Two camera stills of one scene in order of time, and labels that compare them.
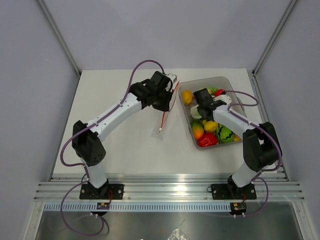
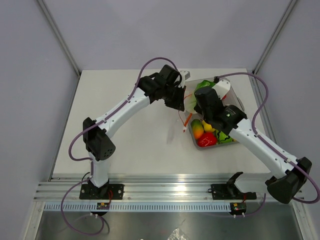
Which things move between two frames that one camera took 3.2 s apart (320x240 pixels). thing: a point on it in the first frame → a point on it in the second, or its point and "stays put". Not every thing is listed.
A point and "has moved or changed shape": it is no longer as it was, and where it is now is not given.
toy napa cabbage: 194,113 has moved or changed shape
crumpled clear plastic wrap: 177,234 stays put
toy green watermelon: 224,134 stays put
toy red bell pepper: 209,139 stays put
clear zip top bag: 159,122 → 189,107
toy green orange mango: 198,129 stays put
